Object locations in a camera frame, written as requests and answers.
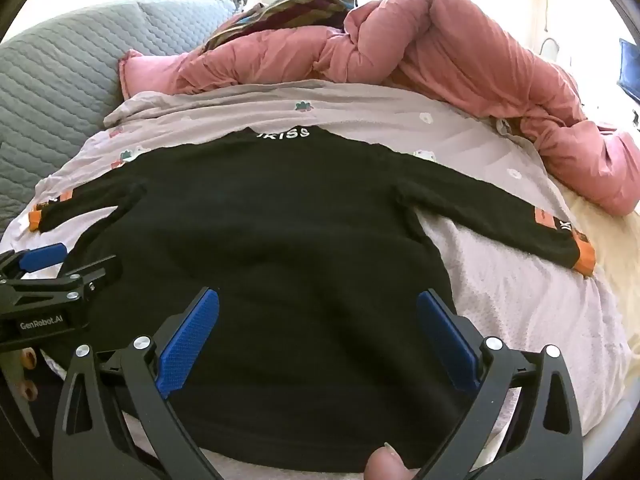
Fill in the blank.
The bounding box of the person's left hand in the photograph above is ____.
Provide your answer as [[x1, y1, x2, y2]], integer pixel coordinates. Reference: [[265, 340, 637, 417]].
[[11, 347, 42, 405]]

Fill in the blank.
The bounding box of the black t-shirt with orange print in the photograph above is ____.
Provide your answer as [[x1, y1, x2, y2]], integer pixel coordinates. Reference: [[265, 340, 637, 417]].
[[29, 127, 597, 474]]

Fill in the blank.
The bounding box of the grey quilted headboard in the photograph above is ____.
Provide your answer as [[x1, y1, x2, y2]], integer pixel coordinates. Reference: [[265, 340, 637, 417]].
[[0, 0, 247, 241]]

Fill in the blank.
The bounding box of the pink patterned quilt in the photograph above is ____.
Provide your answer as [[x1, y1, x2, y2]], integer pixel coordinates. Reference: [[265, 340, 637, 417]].
[[0, 80, 632, 480]]

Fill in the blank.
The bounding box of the striped colourful cloth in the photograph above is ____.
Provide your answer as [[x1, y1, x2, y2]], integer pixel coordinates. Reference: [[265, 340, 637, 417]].
[[199, 0, 359, 57]]

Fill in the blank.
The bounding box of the person's right hand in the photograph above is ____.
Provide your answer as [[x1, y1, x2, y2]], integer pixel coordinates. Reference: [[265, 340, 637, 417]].
[[363, 442, 419, 480]]

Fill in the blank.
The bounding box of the cream bed sheet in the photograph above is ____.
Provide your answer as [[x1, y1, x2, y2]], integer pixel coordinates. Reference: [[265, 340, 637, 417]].
[[550, 180, 640, 433]]

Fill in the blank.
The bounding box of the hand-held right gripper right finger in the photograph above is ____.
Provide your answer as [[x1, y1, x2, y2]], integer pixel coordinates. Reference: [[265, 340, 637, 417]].
[[415, 287, 586, 480]]

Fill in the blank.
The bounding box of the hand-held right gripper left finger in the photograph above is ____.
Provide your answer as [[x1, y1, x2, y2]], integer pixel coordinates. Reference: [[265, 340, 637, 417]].
[[52, 287, 223, 480]]

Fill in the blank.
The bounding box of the pink puffy duvet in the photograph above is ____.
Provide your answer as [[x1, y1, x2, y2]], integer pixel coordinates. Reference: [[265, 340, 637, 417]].
[[117, 0, 640, 217]]

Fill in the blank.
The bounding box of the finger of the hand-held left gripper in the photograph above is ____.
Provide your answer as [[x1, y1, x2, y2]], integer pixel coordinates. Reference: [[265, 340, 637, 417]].
[[0, 255, 119, 312], [0, 242, 69, 281]]

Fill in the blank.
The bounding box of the blue screen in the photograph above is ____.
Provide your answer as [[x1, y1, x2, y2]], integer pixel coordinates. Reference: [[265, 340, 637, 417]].
[[617, 37, 640, 104]]

